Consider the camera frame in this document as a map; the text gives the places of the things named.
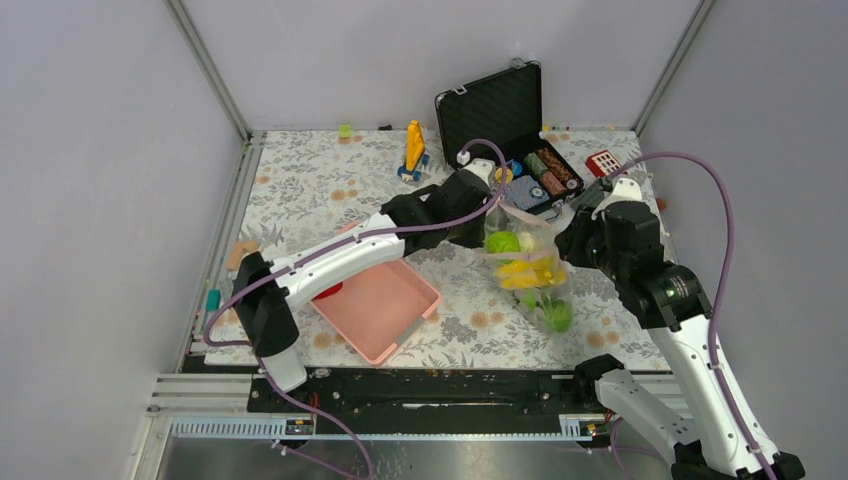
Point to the dark green watermelon ball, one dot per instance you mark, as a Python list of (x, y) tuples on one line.
[(531, 300)]

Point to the pink plastic basket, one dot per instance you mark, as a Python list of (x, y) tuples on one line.
[(378, 309)]

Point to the green pepper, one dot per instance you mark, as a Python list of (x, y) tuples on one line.
[(502, 242)]

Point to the clear zip top bag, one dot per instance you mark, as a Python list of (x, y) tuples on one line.
[(505, 217)]

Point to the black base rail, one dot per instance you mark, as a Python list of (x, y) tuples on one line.
[(431, 402)]

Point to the yellow toy block vehicle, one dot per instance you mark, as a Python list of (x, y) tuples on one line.
[(416, 156)]

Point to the red toy block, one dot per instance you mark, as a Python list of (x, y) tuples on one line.
[(602, 163)]

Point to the red bell pepper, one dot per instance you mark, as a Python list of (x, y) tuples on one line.
[(329, 292)]

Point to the grey studded building plate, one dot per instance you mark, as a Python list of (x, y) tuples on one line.
[(592, 196)]

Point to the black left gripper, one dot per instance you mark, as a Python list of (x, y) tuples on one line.
[(473, 239)]

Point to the light green round fruit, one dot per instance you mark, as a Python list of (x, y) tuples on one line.
[(559, 315)]

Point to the tan wooden block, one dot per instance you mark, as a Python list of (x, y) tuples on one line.
[(238, 252)]

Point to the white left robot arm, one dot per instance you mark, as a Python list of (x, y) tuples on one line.
[(267, 293)]

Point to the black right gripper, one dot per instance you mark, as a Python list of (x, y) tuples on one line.
[(569, 239)]

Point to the yellow banana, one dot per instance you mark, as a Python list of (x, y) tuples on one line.
[(539, 273)]

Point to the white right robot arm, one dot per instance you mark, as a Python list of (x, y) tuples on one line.
[(720, 438)]

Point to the black poker chip case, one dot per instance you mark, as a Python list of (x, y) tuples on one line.
[(506, 109)]

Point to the green cabbage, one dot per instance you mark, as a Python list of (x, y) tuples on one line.
[(527, 242)]

